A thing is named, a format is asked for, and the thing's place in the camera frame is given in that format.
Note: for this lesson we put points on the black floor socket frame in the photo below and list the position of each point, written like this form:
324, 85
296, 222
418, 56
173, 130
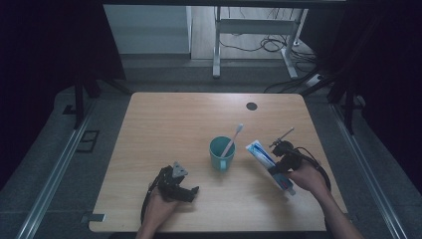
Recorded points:
88, 141

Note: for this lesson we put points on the metal floor rail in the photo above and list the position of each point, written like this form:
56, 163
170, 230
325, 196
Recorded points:
368, 172
53, 179

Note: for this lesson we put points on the white toothbrush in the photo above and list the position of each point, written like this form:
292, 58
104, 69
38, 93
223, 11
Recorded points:
233, 137

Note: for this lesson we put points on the blue white toothpaste tube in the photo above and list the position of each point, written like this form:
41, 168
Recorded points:
263, 158

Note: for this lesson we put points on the person's right hand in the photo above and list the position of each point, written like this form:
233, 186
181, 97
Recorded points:
307, 179

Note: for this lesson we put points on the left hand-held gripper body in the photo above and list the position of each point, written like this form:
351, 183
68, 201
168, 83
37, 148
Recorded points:
170, 182

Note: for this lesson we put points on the teal cup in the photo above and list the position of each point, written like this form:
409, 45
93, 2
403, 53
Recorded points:
221, 154

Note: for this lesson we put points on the dark curtain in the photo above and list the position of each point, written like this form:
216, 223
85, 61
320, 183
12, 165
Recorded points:
388, 73

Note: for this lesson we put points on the black round table grommet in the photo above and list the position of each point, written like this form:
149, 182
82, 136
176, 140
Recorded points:
251, 106

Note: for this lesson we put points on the white power strip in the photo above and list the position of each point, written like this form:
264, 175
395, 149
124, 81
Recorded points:
314, 80

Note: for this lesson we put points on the person's left hand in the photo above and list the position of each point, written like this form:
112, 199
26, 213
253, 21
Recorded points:
159, 210

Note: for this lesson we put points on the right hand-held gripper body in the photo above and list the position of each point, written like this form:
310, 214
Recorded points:
288, 155

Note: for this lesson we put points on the grey table corner bracket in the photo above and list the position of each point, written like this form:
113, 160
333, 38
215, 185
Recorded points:
93, 217

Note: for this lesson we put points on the black metal stand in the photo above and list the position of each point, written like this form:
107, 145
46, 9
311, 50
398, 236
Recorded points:
79, 99
348, 103

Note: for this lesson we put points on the white desk frame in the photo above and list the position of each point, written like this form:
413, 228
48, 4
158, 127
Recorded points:
257, 26

